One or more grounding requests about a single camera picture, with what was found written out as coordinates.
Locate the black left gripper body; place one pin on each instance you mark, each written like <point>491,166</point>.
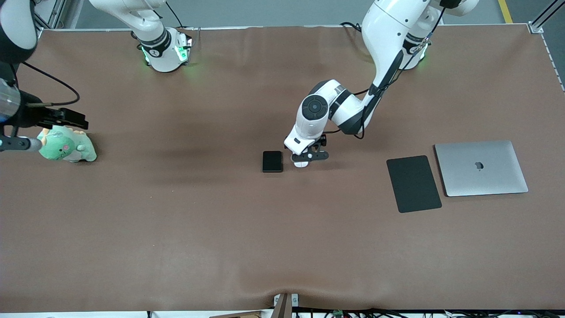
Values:
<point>322,141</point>

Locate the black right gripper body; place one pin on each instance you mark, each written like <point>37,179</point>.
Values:
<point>32,115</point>

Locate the white computer mouse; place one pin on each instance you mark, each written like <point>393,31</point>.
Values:
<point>301,164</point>

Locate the black phone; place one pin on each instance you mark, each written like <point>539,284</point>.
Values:
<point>272,161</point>

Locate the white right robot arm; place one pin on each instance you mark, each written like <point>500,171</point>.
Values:
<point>160,49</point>

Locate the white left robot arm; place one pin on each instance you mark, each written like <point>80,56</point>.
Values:
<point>385,26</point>

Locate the black mouse pad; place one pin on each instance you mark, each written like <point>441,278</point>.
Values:
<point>414,183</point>

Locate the green dinosaur plush toy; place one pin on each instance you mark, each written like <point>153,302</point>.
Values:
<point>66,148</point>

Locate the brown table cover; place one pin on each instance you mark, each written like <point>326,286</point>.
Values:
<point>265,243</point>

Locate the silver laptop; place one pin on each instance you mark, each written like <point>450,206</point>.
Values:
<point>481,168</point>

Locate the aluminium frame post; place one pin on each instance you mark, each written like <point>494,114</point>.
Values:
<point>50,13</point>
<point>545,15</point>

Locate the metal table edge bracket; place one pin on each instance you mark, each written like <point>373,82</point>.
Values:
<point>286,304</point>

